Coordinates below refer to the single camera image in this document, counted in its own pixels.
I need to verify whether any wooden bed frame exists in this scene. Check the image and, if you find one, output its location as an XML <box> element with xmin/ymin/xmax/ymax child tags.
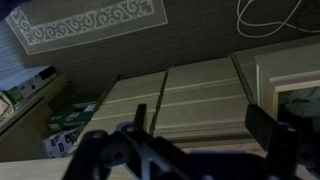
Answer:
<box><xmin>0</xmin><ymin>34</ymin><xmax>320</xmax><ymax>180</ymax></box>

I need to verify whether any white cardboard box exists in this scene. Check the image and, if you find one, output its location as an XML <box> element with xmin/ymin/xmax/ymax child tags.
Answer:
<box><xmin>0</xmin><ymin>65</ymin><xmax>58</xmax><ymax>103</ymax></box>

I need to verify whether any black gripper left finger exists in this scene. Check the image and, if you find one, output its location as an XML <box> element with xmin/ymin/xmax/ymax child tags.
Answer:
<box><xmin>133</xmin><ymin>103</ymin><xmax>148</xmax><ymax>134</ymax></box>

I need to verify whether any green printed box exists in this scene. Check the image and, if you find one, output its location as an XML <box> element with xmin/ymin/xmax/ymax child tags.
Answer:
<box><xmin>49</xmin><ymin>101</ymin><xmax>98</xmax><ymax>132</ymax></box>

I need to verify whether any grey rug white ornament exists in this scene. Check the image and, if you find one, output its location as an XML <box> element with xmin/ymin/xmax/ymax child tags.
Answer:
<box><xmin>4</xmin><ymin>0</ymin><xmax>169</xmax><ymax>56</ymax></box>

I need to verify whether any white cable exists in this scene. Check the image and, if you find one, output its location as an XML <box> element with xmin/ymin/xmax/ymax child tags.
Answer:
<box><xmin>235</xmin><ymin>0</ymin><xmax>320</xmax><ymax>39</ymax></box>

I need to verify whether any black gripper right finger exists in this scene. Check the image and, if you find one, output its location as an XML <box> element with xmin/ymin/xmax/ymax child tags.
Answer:
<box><xmin>244</xmin><ymin>103</ymin><xmax>279</xmax><ymax>153</ymax></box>

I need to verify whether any white box blue print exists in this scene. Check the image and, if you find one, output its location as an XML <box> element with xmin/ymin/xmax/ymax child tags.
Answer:
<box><xmin>42</xmin><ymin>128</ymin><xmax>83</xmax><ymax>158</ymax></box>

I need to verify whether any wooden side shelf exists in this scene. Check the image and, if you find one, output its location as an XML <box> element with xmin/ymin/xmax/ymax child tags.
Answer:
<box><xmin>0</xmin><ymin>74</ymin><xmax>73</xmax><ymax>163</ymax></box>

